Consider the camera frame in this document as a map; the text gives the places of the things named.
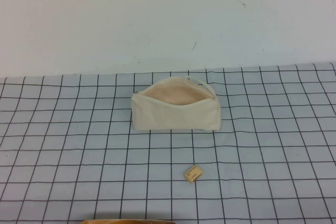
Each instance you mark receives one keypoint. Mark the beige eraser with printed sleeve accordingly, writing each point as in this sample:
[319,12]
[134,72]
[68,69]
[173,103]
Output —
[194,174]

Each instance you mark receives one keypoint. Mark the cream fabric pencil case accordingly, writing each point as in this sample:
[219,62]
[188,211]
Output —
[168,119]

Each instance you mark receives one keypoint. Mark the blue grid-pattern tablecloth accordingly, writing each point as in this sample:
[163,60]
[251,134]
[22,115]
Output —
[78,155]

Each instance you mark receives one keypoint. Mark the orange-brown wooden object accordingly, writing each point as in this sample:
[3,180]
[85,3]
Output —
[126,221]

